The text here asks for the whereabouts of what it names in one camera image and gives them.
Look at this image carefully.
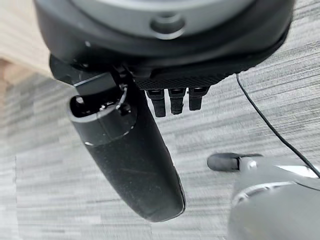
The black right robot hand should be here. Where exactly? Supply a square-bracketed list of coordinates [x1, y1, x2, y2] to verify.
[33, 0, 296, 223]

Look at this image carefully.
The dark robot foot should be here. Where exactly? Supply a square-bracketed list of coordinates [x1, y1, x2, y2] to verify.
[206, 152, 242, 172]

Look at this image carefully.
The silver robot leg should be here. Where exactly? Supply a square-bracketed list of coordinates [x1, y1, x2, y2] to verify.
[227, 154, 320, 240]

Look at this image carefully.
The light wooden furniture panel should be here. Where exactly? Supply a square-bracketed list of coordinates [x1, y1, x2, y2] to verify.
[0, 0, 52, 86]

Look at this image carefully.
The thin black cable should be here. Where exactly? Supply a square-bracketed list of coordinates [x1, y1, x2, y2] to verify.
[235, 72, 320, 176]

